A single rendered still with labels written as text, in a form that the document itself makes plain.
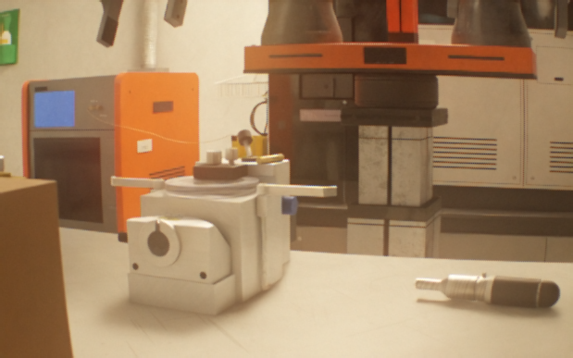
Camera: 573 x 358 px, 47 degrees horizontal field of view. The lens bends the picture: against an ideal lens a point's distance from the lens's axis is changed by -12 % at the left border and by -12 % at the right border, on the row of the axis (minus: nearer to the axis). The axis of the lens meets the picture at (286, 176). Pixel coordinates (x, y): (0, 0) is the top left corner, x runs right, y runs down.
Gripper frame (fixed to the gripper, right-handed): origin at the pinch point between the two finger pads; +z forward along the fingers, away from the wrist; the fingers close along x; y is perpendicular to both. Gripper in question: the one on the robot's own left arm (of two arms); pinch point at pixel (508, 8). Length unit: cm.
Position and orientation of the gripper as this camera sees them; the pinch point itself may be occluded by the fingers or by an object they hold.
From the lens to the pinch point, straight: 82.8
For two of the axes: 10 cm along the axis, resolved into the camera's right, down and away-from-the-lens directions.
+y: -1.9, -2.8, -9.4
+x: 9.6, 1.5, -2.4
